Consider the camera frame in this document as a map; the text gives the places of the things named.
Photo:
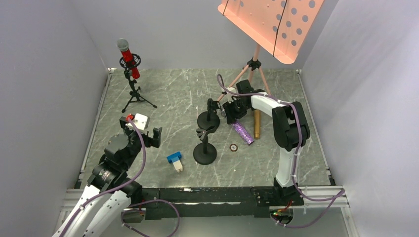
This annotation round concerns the black round-base fork mic stand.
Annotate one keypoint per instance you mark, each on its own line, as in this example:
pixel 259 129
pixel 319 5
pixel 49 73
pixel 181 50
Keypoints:
pixel 205 153

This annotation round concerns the purple glitter microphone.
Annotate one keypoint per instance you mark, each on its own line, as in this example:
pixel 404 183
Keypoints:
pixel 243 133

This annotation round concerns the blue white toy brick block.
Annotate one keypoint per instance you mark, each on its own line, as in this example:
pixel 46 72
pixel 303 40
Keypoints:
pixel 175 160

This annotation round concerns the gold microphone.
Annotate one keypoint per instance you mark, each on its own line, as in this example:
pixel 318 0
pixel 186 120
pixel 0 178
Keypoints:
pixel 256 124

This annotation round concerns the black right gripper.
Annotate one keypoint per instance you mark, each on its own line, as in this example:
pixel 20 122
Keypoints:
pixel 233 109

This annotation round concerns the red glitter microphone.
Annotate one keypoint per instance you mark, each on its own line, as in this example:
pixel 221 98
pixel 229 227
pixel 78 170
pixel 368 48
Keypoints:
pixel 128 57

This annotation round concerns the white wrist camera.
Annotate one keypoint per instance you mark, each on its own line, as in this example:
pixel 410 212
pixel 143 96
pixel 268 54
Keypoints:
pixel 231 91
pixel 139 120

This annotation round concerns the brown poker chip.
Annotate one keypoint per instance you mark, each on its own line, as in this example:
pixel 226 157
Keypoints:
pixel 233 147

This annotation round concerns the black round-base clip mic stand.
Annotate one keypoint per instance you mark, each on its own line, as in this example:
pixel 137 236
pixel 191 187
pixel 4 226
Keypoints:
pixel 209 118

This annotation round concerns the pink music stand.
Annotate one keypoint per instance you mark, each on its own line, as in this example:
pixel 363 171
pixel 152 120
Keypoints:
pixel 280 27

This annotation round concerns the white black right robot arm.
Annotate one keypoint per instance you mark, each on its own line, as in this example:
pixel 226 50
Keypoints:
pixel 289 127

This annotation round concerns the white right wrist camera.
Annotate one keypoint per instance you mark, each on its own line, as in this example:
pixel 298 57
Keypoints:
pixel 231 91

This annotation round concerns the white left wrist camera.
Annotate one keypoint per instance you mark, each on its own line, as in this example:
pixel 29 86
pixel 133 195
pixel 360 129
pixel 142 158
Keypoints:
pixel 139 120

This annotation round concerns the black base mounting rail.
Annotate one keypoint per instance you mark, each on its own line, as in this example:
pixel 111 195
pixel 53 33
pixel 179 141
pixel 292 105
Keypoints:
pixel 256 201

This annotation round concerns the black tripod shock mount stand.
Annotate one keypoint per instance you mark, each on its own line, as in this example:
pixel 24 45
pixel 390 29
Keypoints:
pixel 128 73

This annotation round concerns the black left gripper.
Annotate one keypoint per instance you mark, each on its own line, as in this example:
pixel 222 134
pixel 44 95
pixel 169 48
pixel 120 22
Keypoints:
pixel 138 135

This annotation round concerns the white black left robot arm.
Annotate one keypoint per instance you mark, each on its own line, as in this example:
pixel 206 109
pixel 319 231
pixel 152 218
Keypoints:
pixel 109 190

